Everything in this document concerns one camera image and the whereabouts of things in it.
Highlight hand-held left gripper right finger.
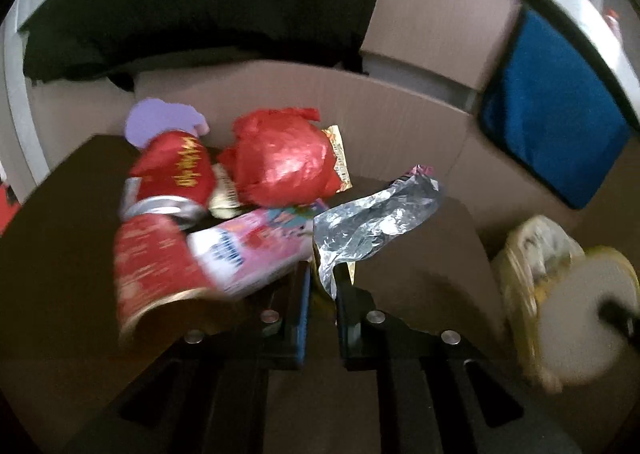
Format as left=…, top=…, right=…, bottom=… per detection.
left=332, top=264, right=581, bottom=454

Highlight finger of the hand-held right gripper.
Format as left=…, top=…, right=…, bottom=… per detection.
left=597, top=301, right=640, bottom=339

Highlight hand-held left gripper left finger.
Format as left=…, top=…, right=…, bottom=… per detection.
left=65, top=261, right=313, bottom=454

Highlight yellow oval pad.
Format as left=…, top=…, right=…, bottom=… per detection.
left=530, top=246, right=640, bottom=392

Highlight silver foil wrapper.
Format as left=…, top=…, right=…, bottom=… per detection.
left=312, top=165, right=446, bottom=302

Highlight red paper cup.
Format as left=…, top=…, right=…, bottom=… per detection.
left=112, top=214, right=221, bottom=347

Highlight white noodle snack packet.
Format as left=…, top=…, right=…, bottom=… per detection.
left=320, top=125, right=353, bottom=195

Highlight pink drink carton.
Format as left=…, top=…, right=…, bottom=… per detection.
left=187, top=204, right=331, bottom=302

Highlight red plastic bag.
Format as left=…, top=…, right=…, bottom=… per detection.
left=217, top=106, right=341, bottom=207

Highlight red drink can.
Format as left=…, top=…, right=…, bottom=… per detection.
left=120, top=130, right=217, bottom=225

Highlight brown cardboard sheet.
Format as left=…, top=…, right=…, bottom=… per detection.
left=30, top=58, right=566, bottom=245
left=360, top=0, right=523, bottom=94

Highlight blue towel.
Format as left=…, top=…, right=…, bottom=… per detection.
left=480, top=8, right=632, bottom=211

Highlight purple round lid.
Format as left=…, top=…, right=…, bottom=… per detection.
left=125, top=98, right=210, bottom=147

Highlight brown cloth-covered table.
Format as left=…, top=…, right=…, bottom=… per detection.
left=0, top=134, right=506, bottom=454

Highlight red floor mat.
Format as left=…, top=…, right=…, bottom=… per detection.
left=0, top=179, right=23, bottom=235

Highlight black cloth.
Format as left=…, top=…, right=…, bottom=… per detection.
left=22, top=0, right=393, bottom=84

